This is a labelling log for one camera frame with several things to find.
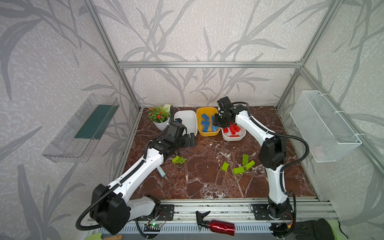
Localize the green lego brick pair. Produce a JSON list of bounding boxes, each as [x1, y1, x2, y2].
[[172, 156, 186, 165]]

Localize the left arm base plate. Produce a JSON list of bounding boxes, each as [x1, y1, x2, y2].
[[138, 204, 175, 222]]

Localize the small green lego brick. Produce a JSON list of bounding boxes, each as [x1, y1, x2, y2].
[[221, 162, 230, 172]]

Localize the red spray bottle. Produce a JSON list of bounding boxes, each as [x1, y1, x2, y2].
[[195, 211, 236, 236]]

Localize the white container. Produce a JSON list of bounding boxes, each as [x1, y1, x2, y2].
[[219, 110, 247, 142], [174, 110, 198, 136]]

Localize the potted plant white pot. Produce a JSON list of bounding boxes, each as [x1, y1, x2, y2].
[[148, 104, 171, 131]]

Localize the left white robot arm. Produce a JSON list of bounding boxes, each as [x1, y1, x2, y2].
[[75, 119, 196, 235]]

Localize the left circuit board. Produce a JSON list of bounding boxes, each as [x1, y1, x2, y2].
[[143, 222, 166, 233]]

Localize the white wire mesh basket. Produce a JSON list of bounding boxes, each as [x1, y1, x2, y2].
[[290, 91, 362, 163]]

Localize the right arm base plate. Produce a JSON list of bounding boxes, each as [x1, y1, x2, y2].
[[251, 204, 294, 221]]

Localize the left white container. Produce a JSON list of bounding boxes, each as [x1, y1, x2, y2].
[[174, 110, 198, 136]]

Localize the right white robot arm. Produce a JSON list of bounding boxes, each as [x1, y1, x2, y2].
[[213, 97, 310, 220]]

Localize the right white container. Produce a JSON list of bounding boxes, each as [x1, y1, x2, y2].
[[219, 110, 247, 142]]

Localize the yellow container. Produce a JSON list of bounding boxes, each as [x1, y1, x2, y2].
[[197, 107, 221, 137]]

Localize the clear wall shelf green mat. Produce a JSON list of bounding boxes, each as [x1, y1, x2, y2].
[[42, 94, 120, 163]]

